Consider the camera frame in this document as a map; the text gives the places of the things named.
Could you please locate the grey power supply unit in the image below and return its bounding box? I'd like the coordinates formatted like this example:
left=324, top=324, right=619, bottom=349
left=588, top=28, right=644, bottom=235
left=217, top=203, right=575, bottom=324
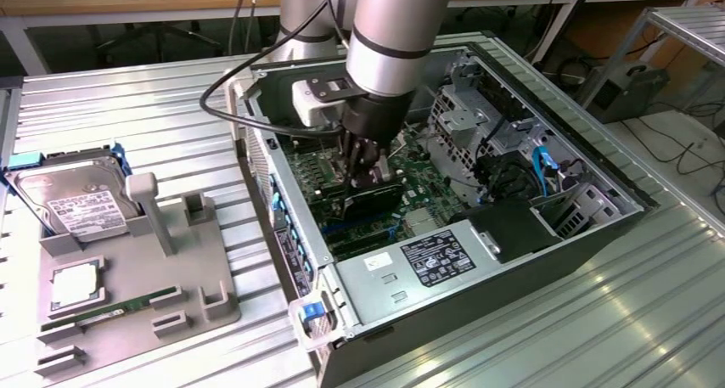
left=332, top=219, right=504, bottom=329

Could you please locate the open grey PC case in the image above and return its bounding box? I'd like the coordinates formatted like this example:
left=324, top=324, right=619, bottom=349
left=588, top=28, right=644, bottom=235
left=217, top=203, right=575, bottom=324
left=221, top=30, right=662, bottom=388

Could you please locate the metal disk bay cage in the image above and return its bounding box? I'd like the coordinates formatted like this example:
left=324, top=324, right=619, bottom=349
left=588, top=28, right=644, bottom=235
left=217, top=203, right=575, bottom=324
left=425, top=81, right=540, bottom=194

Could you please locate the green motherboard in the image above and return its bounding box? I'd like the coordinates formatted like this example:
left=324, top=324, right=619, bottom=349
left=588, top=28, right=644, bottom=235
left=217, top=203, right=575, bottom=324
left=281, top=122, right=472, bottom=262

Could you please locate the black graphics card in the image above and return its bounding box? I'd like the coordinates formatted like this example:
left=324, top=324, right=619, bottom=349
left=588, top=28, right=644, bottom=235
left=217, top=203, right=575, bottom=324
left=336, top=179, right=407, bottom=227

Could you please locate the blue case latch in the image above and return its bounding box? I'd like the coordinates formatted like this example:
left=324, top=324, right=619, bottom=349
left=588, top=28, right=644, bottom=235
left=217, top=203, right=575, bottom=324
left=298, top=302, right=328, bottom=322

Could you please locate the metal slat side table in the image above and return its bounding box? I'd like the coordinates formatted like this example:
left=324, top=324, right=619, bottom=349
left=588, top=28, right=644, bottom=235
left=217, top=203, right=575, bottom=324
left=636, top=5, right=725, bottom=93

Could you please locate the metal socket cover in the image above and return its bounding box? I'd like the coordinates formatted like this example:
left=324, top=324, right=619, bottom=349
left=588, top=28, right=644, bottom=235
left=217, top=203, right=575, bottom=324
left=393, top=122, right=424, bottom=152

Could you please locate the silver CPU chip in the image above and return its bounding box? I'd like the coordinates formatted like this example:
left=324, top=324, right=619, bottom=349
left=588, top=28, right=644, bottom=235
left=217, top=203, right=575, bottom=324
left=47, top=264, right=102, bottom=312

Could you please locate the green RAM stick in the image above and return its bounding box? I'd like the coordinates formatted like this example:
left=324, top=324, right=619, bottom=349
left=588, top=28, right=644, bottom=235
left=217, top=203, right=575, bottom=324
left=46, top=285, right=177, bottom=323

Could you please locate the black floor cable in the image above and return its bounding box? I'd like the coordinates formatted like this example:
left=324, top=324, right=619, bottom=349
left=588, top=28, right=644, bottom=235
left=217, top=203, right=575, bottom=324
left=620, top=118, right=725, bottom=188

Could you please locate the black power wire bundle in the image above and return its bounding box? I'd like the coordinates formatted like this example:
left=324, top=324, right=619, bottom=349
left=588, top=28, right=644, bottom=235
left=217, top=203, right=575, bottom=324
left=473, top=151, right=537, bottom=203

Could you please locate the black box on floor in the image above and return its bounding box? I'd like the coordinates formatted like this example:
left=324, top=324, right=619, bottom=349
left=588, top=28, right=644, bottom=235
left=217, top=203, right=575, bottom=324
left=580, top=62, right=670, bottom=125

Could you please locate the black expansion slot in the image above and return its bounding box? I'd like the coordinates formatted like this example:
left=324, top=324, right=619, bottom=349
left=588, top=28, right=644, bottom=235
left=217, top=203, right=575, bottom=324
left=325, top=229, right=399, bottom=254

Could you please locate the silver chipset heatsink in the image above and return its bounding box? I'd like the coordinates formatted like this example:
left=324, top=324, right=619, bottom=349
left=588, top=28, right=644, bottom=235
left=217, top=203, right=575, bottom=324
left=403, top=209, right=449, bottom=237

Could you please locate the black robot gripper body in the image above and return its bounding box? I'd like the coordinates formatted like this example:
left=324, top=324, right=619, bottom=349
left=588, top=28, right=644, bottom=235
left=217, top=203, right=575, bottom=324
left=337, top=92, right=419, bottom=150

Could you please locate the blue data wire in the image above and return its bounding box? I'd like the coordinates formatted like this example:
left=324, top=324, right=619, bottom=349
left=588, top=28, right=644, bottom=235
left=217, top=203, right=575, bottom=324
left=529, top=144, right=555, bottom=199

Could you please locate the grey parts rack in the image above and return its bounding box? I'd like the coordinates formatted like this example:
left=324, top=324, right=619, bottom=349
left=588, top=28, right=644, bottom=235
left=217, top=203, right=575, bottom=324
left=31, top=155, right=245, bottom=380

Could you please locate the blue expansion slot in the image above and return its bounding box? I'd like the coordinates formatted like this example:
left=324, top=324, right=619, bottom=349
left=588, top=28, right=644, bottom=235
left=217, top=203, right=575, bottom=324
left=318, top=217, right=356, bottom=237

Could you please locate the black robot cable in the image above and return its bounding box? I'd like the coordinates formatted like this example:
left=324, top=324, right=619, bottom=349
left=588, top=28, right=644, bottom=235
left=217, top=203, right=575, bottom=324
left=197, top=0, right=348, bottom=136

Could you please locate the blue disk carrier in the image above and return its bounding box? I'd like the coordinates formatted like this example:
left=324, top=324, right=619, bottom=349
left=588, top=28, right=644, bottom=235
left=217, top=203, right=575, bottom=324
left=0, top=140, right=134, bottom=194

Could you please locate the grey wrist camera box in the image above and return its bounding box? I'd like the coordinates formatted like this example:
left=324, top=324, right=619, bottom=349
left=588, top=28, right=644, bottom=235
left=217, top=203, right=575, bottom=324
left=289, top=76, right=368, bottom=130

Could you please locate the thin hanging cable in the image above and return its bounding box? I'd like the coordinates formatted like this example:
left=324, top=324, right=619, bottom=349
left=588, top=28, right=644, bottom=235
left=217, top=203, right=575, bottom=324
left=228, top=0, right=245, bottom=57
left=242, top=0, right=258, bottom=54

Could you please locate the black plastic air shroud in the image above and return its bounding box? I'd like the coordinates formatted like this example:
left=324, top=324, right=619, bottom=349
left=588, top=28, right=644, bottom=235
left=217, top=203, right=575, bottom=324
left=448, top=195, right=563, bottom=265

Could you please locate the silver hard disk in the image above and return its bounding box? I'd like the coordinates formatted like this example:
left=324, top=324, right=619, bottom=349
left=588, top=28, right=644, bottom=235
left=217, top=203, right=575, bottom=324
left=10, top=156, right=141, bottom=244

